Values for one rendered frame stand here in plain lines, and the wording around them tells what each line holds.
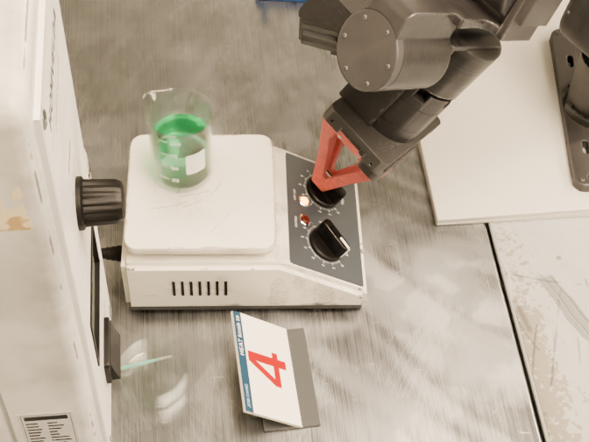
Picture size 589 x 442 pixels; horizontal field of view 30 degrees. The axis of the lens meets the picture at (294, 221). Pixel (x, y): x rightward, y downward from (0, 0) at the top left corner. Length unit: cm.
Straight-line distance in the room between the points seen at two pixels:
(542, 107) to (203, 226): 38
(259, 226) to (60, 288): 57
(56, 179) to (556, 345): 70
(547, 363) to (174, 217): 33
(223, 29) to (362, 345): 40
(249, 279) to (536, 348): 25
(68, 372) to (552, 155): 76
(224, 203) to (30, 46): 62
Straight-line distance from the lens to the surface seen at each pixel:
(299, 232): 90
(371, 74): 76
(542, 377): 93
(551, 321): 96
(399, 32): 75
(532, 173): 104
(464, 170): 103
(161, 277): 88
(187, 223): 88
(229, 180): 90
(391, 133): 86
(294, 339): 91
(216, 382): 90
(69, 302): 32
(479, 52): 82
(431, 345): 93
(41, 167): 28
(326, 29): 87
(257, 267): 88
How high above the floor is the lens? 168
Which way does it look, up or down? 53 degrees down
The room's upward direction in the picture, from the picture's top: 4 degrees clockwise
